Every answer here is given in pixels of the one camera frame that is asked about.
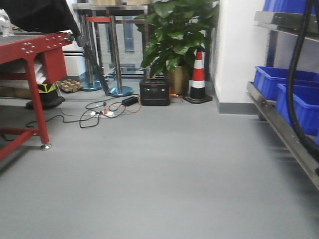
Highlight blue bin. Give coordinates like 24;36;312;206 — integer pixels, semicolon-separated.
253;66;319;101
275;84;319;136

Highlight blue bin rear right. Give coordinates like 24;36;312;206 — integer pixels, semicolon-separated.
253;66;319;101

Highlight blue bin lower right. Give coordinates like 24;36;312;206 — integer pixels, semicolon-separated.
275;84;319;136

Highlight orange white traffic cone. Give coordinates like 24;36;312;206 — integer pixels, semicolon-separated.
183;48;213;104

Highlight steel rack front rail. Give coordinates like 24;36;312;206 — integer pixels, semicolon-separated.
247;82;319;188

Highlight orange cable on floor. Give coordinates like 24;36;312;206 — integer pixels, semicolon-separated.
103;93;185;116

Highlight black power station box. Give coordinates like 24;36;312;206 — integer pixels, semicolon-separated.
139;79;170;106

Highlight chrome stanchion post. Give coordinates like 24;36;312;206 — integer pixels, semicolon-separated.
106;6;133;98

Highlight red metal table frame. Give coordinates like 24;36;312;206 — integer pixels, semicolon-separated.
0;32;72;160

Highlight green potted plant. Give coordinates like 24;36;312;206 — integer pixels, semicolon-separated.
135;0;219;95

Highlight black hanging cable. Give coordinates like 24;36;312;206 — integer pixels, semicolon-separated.
285;0;319;175

